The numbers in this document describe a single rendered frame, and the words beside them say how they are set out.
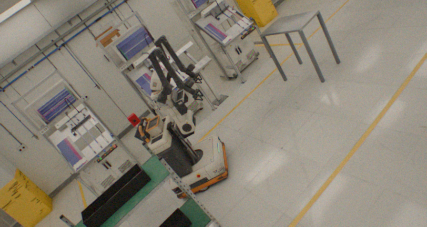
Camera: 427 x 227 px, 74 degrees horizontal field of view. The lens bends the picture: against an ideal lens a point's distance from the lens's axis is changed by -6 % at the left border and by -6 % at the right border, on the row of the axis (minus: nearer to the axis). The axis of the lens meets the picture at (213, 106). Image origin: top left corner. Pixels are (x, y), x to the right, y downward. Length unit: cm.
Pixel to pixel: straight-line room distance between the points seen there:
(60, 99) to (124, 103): 198
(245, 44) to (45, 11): 363
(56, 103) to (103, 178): 130
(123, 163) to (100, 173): 37
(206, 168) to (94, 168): 204
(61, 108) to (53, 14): 212
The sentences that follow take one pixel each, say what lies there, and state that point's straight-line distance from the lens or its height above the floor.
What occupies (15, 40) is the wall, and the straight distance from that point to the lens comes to 615.
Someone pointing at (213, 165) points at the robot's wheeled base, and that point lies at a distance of 328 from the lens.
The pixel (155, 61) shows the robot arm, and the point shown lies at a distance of 278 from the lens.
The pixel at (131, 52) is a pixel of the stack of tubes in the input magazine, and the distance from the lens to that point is 475.
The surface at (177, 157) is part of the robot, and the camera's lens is 324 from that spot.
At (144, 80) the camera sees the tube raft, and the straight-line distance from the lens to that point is 464.
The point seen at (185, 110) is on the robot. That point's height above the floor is 92.
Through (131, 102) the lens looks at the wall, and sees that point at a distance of 637.
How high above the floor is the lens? 209
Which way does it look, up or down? 25 degrees down
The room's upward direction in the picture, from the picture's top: 34 degrees counter-clockwise
